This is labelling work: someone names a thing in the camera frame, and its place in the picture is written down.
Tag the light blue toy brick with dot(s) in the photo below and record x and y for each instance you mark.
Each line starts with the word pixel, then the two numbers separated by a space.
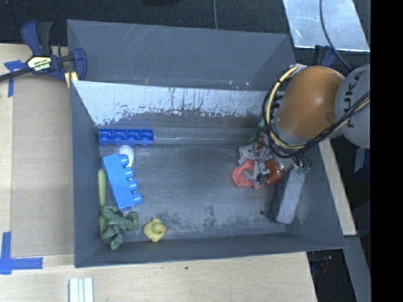
pixel 118 178

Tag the white rounded thing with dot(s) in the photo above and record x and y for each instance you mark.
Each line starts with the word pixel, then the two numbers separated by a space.
pixel 127 151

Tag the yellow-green stick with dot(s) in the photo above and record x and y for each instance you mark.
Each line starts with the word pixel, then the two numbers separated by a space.
pixel 102 187

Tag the grey metal bin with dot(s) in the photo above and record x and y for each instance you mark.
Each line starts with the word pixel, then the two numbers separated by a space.
pixel 195 181

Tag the red-orange soft thing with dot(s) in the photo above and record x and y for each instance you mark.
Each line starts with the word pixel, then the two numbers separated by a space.
pixel 240 176

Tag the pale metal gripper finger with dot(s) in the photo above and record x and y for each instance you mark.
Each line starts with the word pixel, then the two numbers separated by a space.
pixel 262 170
pixel 250 174

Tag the dark blue long toy brick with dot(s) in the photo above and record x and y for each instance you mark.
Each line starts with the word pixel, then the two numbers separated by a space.
pixel 126 137

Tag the yellow rubber duck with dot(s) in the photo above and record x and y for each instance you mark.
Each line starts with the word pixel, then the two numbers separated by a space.
pixel 153 230

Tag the green toy figure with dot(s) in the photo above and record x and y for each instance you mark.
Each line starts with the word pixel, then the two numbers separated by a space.
pixel 113 225

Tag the grey flat block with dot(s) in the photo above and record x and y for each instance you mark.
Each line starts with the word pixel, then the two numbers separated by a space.
pixel 291 197

